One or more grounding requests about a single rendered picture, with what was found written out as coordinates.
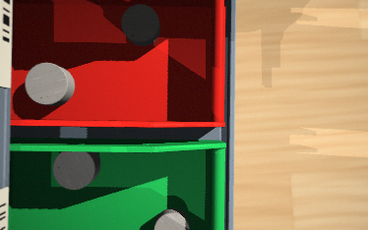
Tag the green bin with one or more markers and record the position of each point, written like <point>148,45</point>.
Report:
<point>138,179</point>

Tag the red open bin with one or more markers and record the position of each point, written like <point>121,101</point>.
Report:
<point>175,82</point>

